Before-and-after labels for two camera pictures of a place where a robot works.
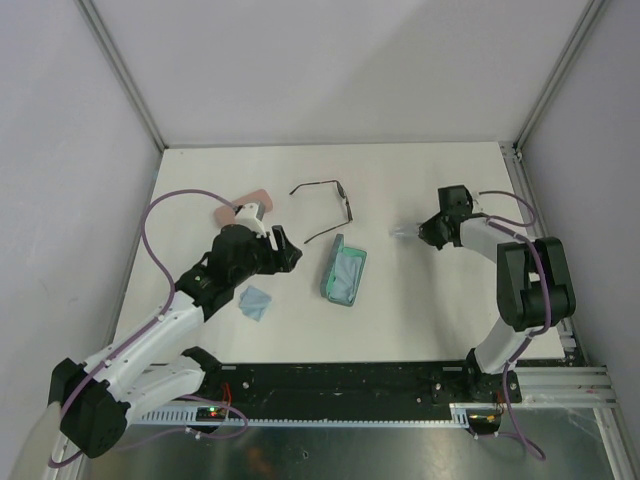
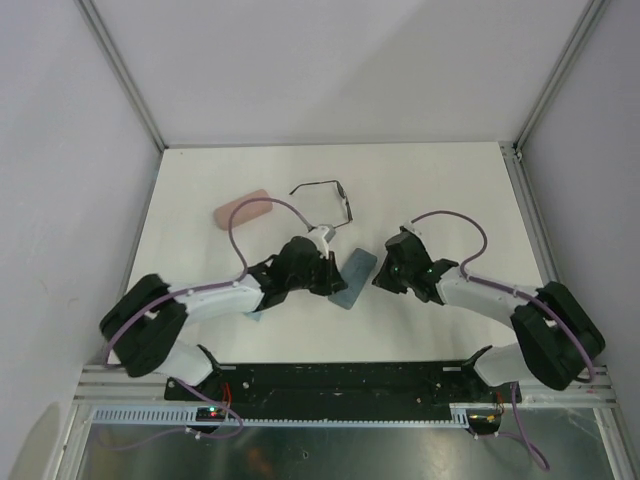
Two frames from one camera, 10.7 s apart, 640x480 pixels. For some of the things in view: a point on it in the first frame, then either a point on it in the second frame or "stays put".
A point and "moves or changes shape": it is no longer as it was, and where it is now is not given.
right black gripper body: x=433 y=230 → x=393 y=277
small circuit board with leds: x=211 y=414 stays put
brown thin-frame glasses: x=341 y=192 stays put
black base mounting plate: x=413 y=385 stays put
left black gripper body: x=272 y=261 → x=316 y=277
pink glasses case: x=226 y=214 stays put
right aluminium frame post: x=568 y=53 stays put
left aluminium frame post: x=97 y=24 stays put
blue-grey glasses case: x=330 y=267 moves or changes shape
